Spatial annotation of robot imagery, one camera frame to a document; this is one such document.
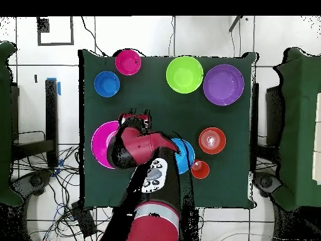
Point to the large pink bowl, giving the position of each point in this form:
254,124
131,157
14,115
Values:
100,145

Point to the red bowl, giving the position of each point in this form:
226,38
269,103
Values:
128,62

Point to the green bowl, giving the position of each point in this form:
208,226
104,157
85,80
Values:
184,74

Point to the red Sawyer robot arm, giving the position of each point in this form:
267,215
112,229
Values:
140,145

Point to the dark green tablecloth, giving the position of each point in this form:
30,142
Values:
163,113

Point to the small dark blue bowl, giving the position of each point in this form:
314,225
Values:
107,84

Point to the large light blue bowl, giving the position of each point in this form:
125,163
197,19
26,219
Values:
186,155

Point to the orange bowl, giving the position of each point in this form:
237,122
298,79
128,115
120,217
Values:
212,140

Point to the orange cup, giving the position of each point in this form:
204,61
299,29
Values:
200,170

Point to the purple bowl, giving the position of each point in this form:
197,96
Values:
223,84

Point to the black power brick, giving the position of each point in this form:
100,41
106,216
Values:
84,221

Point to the black floor stand base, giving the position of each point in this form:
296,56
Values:
265,182
35,180

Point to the green cloth side table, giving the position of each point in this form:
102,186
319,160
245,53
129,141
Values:
301,100
5,125

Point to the white box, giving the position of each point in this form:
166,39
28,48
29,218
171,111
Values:
318,138

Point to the black metal stand frame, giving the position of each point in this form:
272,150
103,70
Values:
51,113

